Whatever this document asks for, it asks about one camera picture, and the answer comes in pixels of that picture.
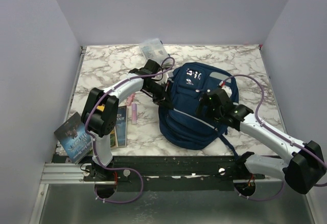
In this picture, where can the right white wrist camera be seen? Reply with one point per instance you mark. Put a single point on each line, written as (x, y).
(225, 87)

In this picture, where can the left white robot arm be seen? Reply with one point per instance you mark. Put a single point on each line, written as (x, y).
(100, 124)

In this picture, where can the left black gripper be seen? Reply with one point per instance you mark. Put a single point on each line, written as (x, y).
(165, 92)

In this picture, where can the clear plastic pencil case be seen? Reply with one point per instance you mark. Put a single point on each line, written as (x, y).
(153, 49)

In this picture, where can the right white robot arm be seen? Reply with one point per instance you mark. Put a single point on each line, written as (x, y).
(301, 165)

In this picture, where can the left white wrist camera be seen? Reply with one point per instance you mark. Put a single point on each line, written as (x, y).
(165, 77)

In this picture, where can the black metal base rail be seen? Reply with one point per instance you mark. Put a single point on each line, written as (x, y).
(155, 173)

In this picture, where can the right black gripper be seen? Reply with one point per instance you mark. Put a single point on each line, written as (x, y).
(205, 100)

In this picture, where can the blue landscape book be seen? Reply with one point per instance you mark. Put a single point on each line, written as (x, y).
(121, 126)

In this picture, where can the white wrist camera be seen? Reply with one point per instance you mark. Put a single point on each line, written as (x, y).
(225, 87)
(165, 77)

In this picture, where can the dark fantasy book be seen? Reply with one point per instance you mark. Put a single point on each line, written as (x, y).
(73, 138)

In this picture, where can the yellow notebook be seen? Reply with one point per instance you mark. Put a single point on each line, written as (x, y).
(100, 108)

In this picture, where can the navy blue student backpack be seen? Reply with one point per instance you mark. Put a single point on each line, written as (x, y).
(181, 125)

